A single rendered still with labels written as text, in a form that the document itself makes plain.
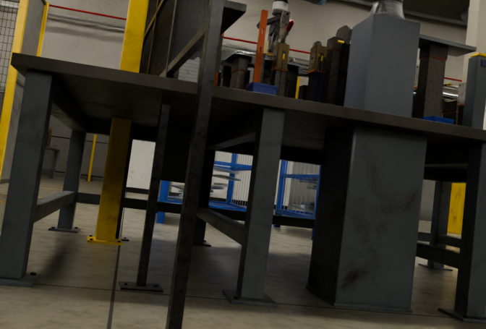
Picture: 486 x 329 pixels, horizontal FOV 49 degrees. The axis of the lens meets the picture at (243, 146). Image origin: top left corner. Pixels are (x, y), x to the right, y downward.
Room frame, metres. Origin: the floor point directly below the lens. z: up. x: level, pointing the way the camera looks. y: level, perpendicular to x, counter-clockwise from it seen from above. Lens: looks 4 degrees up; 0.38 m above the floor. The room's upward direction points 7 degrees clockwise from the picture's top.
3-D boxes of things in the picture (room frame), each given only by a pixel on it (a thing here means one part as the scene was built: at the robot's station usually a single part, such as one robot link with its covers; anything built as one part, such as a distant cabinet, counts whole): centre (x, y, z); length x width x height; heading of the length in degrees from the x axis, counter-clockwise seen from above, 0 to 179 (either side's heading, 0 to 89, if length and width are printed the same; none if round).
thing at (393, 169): (2.10, -0.51, 0.33); 0.31 x 0.31 x 0.66; 12
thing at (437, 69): (2.45, -0.84, 0.92); 0.10 x 0.08 x 0.45; 107
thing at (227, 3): (2.25, 0.28, 1.01); 0.90 x 0.22 x 0.03; 17
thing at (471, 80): (2.52, -1.09, 0.92); 0.08 x 0.08 x 0.44; 17
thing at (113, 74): (2.64, -0.36, 0.68); 2.56 x 1.61 x 0.04; 102
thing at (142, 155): (11.35, 2.11, 1.22); 2.40 x 0.54 x 2.45; 9
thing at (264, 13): (2.39, -0.02, 0.95); 0.03 x 0.01 x 0.50; 107
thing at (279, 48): (2.40, -0.13, 0.87); 0.10 x 0.07 x 0.35; 17
